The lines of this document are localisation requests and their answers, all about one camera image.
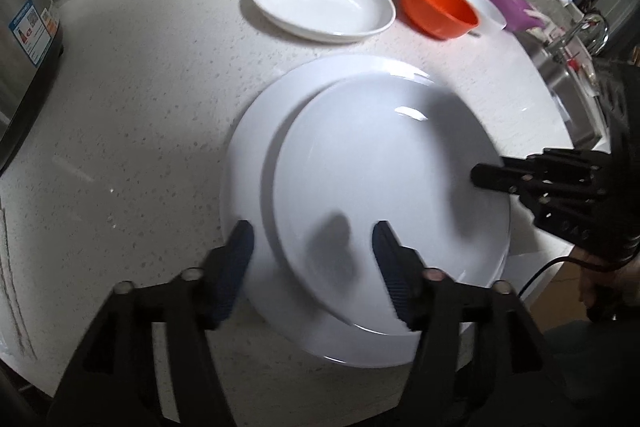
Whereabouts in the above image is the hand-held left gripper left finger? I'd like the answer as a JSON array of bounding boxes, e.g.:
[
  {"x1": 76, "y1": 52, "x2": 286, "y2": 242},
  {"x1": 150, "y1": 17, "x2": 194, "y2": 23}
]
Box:
[{"x1": 47, "y1": 220, "x2": 256, "y2": 427}]

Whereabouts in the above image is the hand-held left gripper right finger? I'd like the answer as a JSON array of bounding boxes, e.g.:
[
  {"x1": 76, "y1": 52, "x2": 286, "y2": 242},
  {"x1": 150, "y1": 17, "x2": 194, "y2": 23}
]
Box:
[{"x1": 371, "y1": 220, "x2": 576, "y2": 427}]

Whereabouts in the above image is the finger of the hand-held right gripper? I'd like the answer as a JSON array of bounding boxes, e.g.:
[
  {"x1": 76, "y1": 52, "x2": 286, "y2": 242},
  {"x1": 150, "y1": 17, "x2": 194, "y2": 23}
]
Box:
[
  {"x1": 471, "y1": 148, "x2": 609, "y2": 200},
  {"x1": 520, "y1": 196, "x2": 607, "y2": 254}
]

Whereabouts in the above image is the large white plate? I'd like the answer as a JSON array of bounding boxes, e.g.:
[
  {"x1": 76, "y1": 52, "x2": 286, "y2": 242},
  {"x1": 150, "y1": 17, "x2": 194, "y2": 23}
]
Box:
[{"x1": 220, "y1": 54, "x2": 513, "y2": 367}]

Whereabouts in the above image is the medium white plate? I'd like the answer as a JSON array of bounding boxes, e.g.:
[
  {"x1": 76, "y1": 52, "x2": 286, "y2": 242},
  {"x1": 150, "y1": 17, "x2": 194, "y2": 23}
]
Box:
[{"x1": 272, "y1": 72, "x2": 512, "y2": 337}]

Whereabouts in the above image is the small white bowl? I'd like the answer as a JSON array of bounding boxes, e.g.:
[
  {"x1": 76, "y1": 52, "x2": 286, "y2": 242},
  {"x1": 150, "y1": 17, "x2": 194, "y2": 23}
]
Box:
[{"x1": 449, "y1": 0, "x2": 508, "y2": 32}]

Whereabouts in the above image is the orange bowl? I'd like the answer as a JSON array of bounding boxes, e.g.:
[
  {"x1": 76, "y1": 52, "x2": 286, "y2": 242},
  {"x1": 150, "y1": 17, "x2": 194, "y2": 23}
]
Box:
[{"x1": 399, "y1": 0, "x2": 481, "y2": 40}]

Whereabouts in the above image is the person's right hand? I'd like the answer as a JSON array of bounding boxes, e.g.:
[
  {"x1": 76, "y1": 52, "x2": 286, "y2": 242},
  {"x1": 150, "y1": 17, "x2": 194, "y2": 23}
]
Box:
[{"x1": 576, "y1": 252, "x2": 640, "y2": 324}]

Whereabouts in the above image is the stainless steel sink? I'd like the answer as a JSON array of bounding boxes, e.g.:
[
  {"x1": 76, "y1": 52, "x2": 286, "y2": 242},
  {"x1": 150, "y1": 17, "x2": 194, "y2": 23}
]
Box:
[{"x1": 525, "y1": 32, "x2": 608, "y2": 148}]

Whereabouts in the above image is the chrome faucet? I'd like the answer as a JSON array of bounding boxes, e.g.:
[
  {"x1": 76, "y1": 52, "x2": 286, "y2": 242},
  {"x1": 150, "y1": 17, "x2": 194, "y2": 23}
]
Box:
[{"x1": 545, "y1": 13, "x2": 611, "y2": 68}]

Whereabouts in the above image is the stainless steel appliance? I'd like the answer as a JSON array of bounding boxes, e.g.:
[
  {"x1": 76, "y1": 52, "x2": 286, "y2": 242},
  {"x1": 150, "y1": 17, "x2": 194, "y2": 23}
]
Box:
[{"x1": 0, "y1": 0, "x2": 66, "y2": 172}]

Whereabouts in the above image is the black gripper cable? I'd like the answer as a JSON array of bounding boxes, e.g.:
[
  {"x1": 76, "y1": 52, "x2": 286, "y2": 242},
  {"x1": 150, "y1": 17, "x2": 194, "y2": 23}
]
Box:
[{"x1": 515, "y1": 254, "x2": 626, "y2": 298}]

